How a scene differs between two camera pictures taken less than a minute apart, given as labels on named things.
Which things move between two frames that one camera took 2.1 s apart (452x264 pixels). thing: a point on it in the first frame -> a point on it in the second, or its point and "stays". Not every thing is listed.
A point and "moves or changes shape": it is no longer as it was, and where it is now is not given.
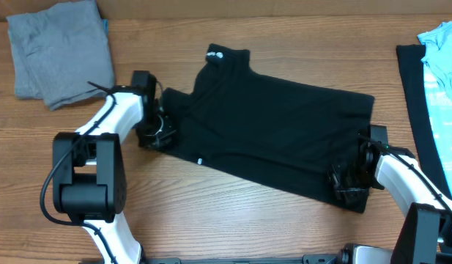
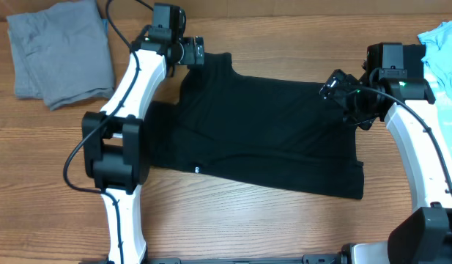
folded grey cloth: [55, 52] stays
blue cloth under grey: [105, 24] stays
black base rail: [345, 257] stays
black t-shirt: [275, 132] moves or changes shape
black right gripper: [346, 183] -> [332, 85]
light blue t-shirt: [440, 59] stays
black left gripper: [164, 139] -> [189, 57]
